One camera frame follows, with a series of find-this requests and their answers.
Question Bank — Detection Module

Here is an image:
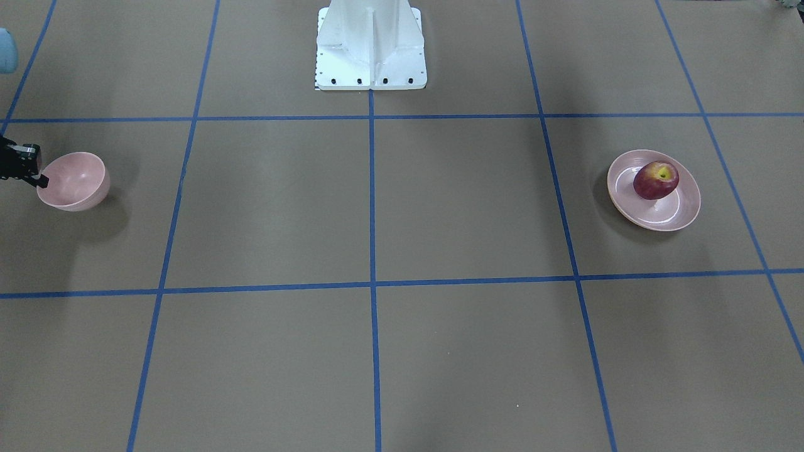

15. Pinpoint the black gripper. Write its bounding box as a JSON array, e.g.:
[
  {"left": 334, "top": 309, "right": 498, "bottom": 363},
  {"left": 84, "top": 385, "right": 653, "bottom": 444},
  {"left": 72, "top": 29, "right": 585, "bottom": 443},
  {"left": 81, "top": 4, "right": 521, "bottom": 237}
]
[{"left": 1, "top": 137, "right": 50, "bottom": 189}]

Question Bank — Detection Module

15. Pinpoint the pink bowl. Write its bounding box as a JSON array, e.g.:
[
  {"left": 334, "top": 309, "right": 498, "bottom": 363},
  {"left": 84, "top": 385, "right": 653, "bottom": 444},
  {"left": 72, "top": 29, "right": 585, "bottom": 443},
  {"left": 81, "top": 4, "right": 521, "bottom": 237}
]
[{"left": 36, "top": 152, "right": 111, "bottom": 212}]

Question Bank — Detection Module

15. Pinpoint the red apple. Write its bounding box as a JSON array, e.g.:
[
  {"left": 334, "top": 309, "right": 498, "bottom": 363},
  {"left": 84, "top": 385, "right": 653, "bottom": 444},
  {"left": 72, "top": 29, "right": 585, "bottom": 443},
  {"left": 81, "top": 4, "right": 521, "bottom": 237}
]
[{"left": 633, "top": 160, "right": 680, "bottom": 200}]

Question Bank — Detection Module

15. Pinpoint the pink plate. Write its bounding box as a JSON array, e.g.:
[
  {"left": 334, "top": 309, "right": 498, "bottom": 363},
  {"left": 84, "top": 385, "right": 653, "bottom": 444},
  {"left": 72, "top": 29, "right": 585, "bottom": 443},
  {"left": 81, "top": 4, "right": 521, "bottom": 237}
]
[{"left": 606, "top": 149, "right": 702, "bottom": 232}]

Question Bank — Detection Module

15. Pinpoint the brown paper table cover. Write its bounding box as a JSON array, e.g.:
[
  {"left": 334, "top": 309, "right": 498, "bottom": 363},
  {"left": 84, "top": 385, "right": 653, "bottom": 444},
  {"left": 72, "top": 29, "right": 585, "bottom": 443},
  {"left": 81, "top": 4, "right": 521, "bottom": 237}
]
[{"left": 2, "top": 1, "right": 802, "bottom": 451}]

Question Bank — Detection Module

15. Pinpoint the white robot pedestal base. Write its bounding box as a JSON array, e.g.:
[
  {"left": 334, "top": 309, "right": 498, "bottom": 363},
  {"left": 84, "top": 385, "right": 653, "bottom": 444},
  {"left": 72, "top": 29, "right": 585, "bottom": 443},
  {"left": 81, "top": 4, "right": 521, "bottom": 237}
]
[{"left": 314, "top": 1, "right": 428, "bottom": 91}]

